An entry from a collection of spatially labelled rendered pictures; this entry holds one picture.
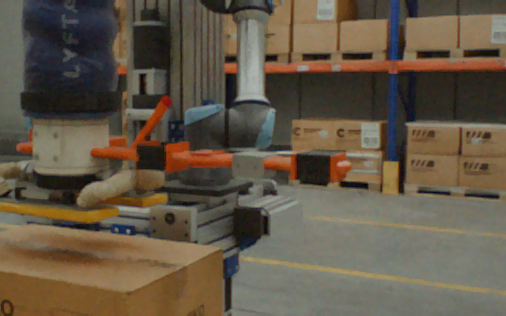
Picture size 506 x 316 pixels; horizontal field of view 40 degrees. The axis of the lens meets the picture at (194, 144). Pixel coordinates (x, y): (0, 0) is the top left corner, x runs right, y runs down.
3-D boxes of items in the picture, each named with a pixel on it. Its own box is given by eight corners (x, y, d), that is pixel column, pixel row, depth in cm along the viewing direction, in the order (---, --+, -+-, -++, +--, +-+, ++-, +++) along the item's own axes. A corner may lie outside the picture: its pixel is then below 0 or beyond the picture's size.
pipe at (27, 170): (-21, 191, 156) (-22, 167, 156) (53, 178, 178) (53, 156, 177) (96, 205, 139) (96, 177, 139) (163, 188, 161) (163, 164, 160)
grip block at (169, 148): (133, 170, 143) (132, 142, 143) (158, 166, 152) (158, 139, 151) (166, 173, 139) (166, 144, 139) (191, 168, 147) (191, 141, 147)
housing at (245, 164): (230, 176, 133) (230, 153, 133) (245, 172, 139) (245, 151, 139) (263, 179, 130) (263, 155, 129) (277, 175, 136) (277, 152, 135)
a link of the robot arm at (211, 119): (185, 148, 210) (185, 103, 209) (229, 148, 209) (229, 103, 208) (182, 151, 198) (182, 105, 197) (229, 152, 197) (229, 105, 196)
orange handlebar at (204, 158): (-20, 153, 169) (-20, 138, 168) (62, 143, 195) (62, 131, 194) (345, 179, 122) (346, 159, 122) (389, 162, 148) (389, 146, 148)
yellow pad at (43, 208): (-28, 208, 155) (-28, 186, 154) (5, 202, 164) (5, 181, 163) (90, 224, 138) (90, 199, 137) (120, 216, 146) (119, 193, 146)
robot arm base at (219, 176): (194, 178, 215) (194, 146, 214) (238, 181, 207) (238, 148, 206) (169, 184, 202) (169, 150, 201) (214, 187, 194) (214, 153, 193)
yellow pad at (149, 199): (32, 196, 171) (31, 177, 171) (59, 191, 180) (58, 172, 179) (143, 209, 154) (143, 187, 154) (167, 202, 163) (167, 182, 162)
